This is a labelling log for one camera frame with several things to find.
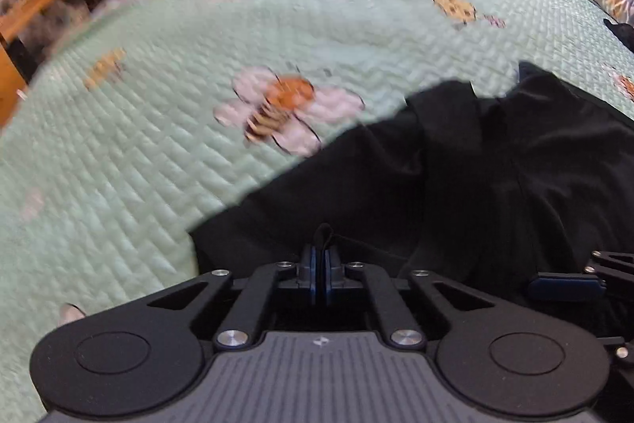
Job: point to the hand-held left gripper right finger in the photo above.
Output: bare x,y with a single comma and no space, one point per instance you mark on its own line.
331,277

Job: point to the black pants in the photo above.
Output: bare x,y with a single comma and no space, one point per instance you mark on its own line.
470,180

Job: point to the grey plastic bag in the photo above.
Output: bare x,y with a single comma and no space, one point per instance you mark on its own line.
54,24

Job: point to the black cloth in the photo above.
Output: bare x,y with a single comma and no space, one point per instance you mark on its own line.
621,35

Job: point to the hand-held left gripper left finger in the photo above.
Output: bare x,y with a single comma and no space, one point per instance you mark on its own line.
311,277

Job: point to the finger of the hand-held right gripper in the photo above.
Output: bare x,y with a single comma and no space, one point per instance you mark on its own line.
621,348
564,286

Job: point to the green bee quilt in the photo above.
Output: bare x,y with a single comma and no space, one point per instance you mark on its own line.
173,155

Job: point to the wooden desk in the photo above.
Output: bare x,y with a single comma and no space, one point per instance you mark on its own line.
29,6

